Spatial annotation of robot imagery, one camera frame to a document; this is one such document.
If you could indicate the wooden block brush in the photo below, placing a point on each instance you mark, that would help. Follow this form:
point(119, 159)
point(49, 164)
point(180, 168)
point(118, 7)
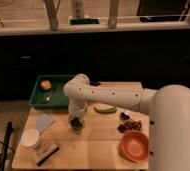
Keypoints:
point(43, 153)

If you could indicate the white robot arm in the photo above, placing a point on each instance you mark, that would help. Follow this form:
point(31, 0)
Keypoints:
point(168, 109)

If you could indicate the dark brown bowl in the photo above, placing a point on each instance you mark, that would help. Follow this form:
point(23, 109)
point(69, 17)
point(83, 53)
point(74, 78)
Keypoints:
point(95, 83)

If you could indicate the orange plastic bowl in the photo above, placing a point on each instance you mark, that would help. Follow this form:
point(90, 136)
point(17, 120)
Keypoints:
point(134, 146)

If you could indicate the green base stand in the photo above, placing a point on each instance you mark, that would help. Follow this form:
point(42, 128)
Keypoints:
point(84, 21)

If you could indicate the green plastic tray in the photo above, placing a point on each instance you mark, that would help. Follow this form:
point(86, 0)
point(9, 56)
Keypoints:
point(58, 100)

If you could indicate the white paper cup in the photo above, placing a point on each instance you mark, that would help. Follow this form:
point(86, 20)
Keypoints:
point(30, 138)

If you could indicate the green cucumber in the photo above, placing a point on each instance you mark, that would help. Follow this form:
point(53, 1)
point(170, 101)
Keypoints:
point(110, 110)

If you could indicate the metal cup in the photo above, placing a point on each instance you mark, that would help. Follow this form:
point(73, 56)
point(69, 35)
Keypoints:
point(76, 123)

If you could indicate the black pole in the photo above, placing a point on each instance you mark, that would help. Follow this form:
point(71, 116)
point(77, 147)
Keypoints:
point(4, 150)

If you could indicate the blue cloth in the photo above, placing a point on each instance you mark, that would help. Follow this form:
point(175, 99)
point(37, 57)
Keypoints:
point(43, 122)

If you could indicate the green plastic cup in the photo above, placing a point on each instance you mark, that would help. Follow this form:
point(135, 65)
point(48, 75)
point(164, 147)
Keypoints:
point(79, 130)

